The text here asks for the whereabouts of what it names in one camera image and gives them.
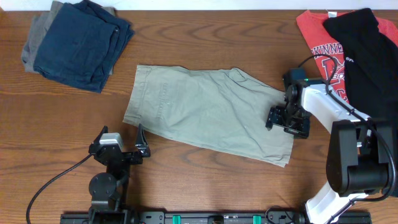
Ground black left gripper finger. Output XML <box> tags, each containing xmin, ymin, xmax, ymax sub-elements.
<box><xmin>135</xmin><ymin>123</ymin><xmax>148</xmax><ymax>149</ymax></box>
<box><xmin>92</xmin><ymin>126</ymin><xmax>108</xmax><ymax>145</ymax></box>

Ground khaki shorts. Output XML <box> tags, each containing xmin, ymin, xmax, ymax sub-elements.
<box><xmin>123</xmin><ymin>65</ymin><xmax>294</xmax><ymax>167</ymax></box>

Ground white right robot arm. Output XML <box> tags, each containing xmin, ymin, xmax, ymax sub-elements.
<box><xmin>266</xmin><ymin>68</ymin><xmax>397</xmax><ymax>223</ymax></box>

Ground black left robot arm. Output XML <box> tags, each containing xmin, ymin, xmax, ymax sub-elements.
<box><xmin>88</xmin><ymin>124</ymin><xmax>150</xmax><ymax>223</ymax></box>

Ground red printed t-shirt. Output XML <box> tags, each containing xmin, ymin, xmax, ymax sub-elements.
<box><xmin>295</xmin><ymin>9</ymin><xmax>398</xmax><ymax>105</ymax></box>

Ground black garment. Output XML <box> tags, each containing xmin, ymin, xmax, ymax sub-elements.
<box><xmin>323</xmin><ymin>8</ymin><xmax>397</xmax><ymax>197</ymax></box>

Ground folded navy blue shorts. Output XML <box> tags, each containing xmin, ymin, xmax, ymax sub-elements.
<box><xmin>33</xmin><ymin>1</ymin><xmax>134</xmax><ymax>93</ymax></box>

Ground folded grey garment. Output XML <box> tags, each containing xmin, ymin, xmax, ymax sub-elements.
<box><xmin>21</xmin><ymin>0</ymin><xmax>116</xmax><ymax>75</ymax></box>

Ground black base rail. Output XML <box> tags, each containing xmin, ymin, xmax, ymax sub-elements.
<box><xmin>60</xmin><ymin>210</ymin><xmax>373</xmax><ymax>224</ymax></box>

